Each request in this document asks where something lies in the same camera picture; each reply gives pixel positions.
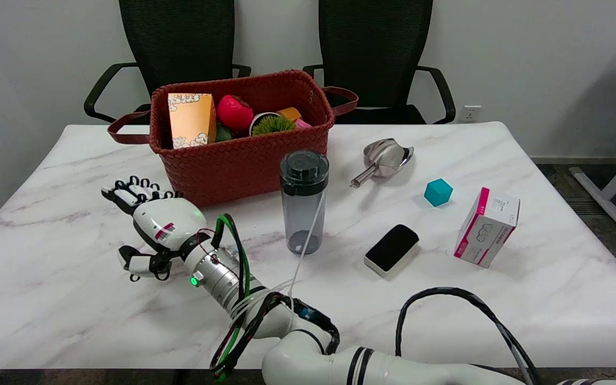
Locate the black white board eraser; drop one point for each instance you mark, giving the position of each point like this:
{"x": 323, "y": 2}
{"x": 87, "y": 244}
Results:
{"x": 392, "y": 247}

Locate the white desk frame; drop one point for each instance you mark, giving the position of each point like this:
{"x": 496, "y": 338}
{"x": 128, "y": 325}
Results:
{"x": 607, "y": 211}

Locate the black transparent water bottle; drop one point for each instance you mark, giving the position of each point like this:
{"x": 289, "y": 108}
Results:
{"x": 297, "y": 176}

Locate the small pink toy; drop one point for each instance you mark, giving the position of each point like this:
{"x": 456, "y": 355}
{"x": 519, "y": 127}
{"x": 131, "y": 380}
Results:
{"x": 302, "y": 124}

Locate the red toy fruit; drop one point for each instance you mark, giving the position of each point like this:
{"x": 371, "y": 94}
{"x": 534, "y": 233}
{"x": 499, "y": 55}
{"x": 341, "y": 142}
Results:
{"x": 235, "y": 113}

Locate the dark green toy fruit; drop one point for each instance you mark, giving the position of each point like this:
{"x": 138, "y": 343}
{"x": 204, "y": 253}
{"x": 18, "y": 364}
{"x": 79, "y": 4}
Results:
{"x": 222, "y": 133}

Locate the orange popcorn box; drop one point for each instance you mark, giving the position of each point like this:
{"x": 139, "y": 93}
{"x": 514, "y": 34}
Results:
{"x": 190, "y": 120}

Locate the green plant in white pot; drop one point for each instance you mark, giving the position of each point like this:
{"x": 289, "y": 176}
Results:
{"x": 271, "y": 125}

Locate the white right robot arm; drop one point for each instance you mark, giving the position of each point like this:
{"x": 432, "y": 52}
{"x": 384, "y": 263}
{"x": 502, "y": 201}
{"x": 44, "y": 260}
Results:
{"x": 297, "y": 363}

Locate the red woven basket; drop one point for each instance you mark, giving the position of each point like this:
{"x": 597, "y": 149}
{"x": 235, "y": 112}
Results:
{"x": 233, "y": 166}

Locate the teal cube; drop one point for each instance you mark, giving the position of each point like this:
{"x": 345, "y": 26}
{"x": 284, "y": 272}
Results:
{"x": 438, "y": 192}

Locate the metal scoop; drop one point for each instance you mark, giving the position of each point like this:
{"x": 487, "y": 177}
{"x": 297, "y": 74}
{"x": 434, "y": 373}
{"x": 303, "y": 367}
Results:
{"x": 388, "y": 155}

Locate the small orange block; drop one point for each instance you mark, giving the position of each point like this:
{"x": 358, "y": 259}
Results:
{"x": 290, "y": 113}

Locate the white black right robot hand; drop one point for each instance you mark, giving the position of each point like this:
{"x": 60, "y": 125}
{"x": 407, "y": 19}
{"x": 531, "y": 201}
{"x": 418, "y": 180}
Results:
{"x": 166, "y": 222}

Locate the black mesh office chair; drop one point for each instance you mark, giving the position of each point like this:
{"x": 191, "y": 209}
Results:
{"x": 179, "y": 37}
{"x": 375, "y": 43}

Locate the white wall socket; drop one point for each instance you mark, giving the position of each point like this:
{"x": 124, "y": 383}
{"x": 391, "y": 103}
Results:
{"x": 469, "y": 113}

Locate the pink white carton box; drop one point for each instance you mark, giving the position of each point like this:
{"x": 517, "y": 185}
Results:
{"x": 487, "y": 230}

